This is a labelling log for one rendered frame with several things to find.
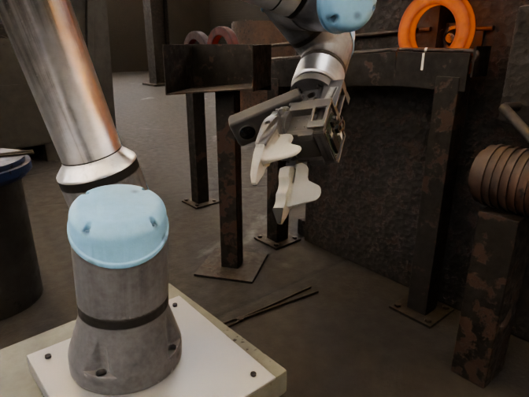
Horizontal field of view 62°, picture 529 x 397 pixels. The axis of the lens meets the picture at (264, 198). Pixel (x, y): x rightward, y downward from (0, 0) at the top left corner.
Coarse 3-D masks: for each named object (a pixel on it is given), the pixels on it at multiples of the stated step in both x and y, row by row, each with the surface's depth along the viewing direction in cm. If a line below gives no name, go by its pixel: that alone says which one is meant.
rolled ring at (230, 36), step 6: (216, 30) 172; (222, 30) 169; (228, 30) 168; (210, 36) 176; (216, 36) 174; (228, 36) 167; (234, 36) 167; (210, 42) 177; (216, 42) 177; (228, 42) 168; (234, 42) 167
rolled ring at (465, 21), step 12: (420, 0) 107; (432, 0) 105; (444, 0) 103; (456, 0) 101; (408, 12) 110; (420, 12) 109; (456, 12) 101; (468, 12) 100; (408, 24) 111; (456, 24) 102; (468, 24) 100; (408, 36) 111; (456, 36) 102; (468, 36) 101
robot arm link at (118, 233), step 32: (96, 192) 56; (128, 192) 57; (96, 224) 50; (128, 224) 50; (160, 224) 53; (96, 256) 50; (128, 256) 51; (160, 256) 54; (96, 288) 52; (128, 288) 52; (160, 288) 56
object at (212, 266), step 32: (192, 64) 142; (224, 64) 140; (256, 64) 121; (224, 96) 130; (224, 128) 133; (224, 160) 137; (224, 192) 140; (224, 224) 144; (224, 256) 148; (256, 256) 157
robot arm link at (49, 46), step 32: (0, 0) 51; (32, 0) 51; (64, 0) 54; (32, 32) 53; (64, 32) 54; (32, 64) 54; (64, 64) 55; (64, 96) 56; (96, 96) 59; (64, 128) 58; (96, 128) 59; (64, 160) 61; (96, 160) 60; (128, 160) 63; (64, 192) 62
